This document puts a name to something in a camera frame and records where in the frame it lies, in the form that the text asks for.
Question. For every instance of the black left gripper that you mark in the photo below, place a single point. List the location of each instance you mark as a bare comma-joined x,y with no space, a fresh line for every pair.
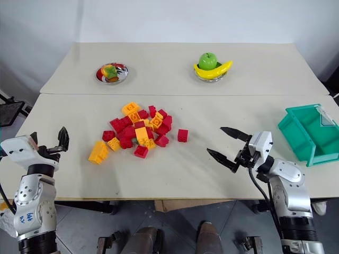
50,153

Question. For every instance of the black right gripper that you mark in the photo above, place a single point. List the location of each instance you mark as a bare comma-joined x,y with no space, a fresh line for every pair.
246,157

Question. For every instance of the black mesh stand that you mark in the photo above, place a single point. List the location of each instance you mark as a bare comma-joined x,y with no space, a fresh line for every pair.
10,111

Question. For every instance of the silver bowl under banana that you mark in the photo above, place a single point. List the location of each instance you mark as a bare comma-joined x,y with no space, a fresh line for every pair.
210,80

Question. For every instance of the brown cardboard sheet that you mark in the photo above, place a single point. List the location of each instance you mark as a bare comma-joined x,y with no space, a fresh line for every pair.
185,204

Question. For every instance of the yellow toy banana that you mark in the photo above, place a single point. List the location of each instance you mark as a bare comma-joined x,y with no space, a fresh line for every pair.
212,72

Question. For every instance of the teal plastic bin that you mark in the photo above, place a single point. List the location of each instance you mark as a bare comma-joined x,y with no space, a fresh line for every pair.
304,132

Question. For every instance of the green toy apple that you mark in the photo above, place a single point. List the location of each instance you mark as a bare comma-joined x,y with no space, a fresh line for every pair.
208,61

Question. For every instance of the orange toy fruit green leaf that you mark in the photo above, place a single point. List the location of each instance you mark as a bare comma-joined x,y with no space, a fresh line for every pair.
108,72

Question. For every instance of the white plastic bag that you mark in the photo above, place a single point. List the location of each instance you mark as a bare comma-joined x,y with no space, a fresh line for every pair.
6,219

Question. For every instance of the dark rounded shape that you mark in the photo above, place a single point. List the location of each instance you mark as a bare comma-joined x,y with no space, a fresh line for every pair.
144,240
209,238

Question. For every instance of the silver metal plate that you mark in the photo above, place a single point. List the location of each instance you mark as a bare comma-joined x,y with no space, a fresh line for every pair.
123,74

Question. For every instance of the clear label holder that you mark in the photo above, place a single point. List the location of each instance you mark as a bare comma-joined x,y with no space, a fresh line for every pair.
326,119

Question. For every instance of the beige shoe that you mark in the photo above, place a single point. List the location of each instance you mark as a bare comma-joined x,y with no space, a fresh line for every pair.
319,207

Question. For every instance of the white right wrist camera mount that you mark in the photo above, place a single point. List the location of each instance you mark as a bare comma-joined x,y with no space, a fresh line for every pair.
260,144

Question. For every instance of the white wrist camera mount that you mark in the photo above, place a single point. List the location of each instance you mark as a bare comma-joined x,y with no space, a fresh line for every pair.
260,144
18,152

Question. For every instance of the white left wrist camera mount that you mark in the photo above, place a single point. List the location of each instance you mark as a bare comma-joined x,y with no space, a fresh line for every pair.
18,152

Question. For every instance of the black table frame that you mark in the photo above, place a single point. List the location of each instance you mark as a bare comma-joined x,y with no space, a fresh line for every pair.
87,206

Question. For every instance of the black metal bracket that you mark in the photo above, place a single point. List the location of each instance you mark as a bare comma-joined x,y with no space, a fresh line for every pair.
111,240
250,243

